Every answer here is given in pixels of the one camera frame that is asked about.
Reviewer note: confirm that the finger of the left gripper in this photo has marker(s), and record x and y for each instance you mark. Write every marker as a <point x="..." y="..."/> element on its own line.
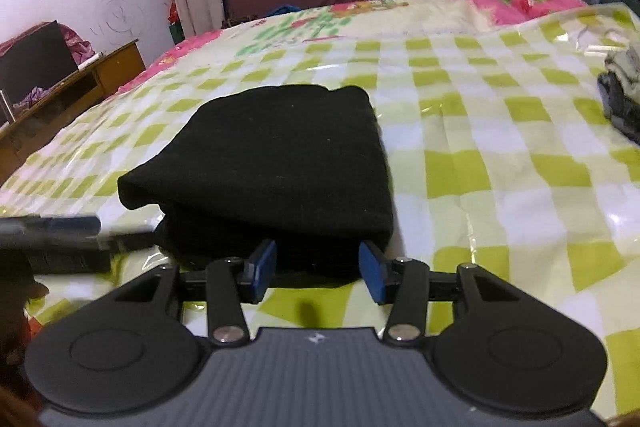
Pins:
<point x="72" y="254"/>
<point x="82" y="226"/>

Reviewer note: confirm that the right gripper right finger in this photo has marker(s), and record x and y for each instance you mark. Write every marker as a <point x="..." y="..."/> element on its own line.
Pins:
<point x="403" y="284"/>

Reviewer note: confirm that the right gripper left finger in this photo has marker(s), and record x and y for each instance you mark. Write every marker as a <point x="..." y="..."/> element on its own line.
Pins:
<point x="229" y="283"/>

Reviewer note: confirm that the black pants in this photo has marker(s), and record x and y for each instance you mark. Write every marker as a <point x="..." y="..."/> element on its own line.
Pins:
<point x="301" y="167"/>

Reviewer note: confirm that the green checkered bed cover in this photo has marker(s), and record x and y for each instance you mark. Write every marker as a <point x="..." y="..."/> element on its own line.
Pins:
<point x="499" y="150"/>

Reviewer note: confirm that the black monitor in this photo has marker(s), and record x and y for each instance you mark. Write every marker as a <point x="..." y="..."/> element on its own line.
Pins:
<point x="40" y="59"/>

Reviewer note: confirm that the wooden desk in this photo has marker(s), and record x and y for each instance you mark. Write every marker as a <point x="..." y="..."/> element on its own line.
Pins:
<point x="69" y="99"/>

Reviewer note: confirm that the pink cloth on desk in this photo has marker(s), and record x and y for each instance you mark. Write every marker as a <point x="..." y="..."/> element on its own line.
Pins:
<point x="81" y="50"/>

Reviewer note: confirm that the dark knitted folded garment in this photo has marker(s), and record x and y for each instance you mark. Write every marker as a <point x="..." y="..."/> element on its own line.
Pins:
<point x="622" y="112"/>

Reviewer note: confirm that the grey folded garment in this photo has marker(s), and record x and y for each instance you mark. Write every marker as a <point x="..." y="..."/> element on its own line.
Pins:
<point x="624" y="64"/>

